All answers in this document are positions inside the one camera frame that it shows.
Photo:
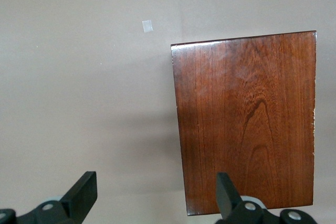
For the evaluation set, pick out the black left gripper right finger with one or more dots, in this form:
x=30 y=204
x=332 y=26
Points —
x=225 y=197

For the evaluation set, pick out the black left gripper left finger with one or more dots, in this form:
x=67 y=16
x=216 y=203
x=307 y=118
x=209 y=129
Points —
x=78 y=197

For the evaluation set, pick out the small clear tape piece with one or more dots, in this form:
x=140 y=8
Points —
x=147 y=26

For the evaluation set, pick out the dark brown wooden cabinet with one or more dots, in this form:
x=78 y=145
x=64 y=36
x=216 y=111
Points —
x=244 y=119

